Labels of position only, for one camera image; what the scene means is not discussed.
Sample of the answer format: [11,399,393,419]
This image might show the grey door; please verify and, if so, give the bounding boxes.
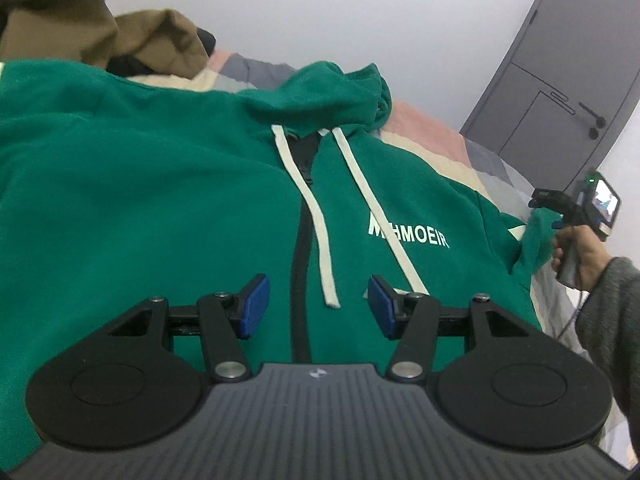
[462,0,639,190]

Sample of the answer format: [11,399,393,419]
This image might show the black garment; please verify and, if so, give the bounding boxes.
[105,28,217,78]

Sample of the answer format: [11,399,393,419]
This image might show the brown hoodie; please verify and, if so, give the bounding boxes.
[1,0,210,79]

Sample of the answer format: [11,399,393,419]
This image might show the green zip hoodie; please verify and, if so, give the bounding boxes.
[1,60,553,470]

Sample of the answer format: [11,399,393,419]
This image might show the grey sleeved right forearm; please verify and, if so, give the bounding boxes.
[576,258,639,450]

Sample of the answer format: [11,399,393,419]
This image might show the patchwork bed sheet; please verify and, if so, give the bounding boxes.
[131,51,578,336]

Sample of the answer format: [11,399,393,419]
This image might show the right hand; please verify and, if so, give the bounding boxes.
[551,226,613,292]

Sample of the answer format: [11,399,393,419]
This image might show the black door handle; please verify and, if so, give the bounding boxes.
[578,102,606,129]

